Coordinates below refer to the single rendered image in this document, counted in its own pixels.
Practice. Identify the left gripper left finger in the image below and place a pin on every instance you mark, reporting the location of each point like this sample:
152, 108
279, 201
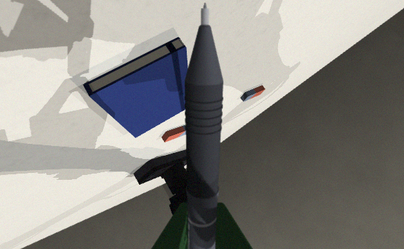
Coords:
175, 233

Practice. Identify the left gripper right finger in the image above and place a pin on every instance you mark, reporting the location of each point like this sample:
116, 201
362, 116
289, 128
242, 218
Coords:
228, 233

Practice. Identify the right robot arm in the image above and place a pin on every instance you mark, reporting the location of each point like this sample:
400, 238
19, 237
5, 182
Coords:
175, 175

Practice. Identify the dark grey ballpoint pen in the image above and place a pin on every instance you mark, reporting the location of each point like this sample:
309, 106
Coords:
203, 118

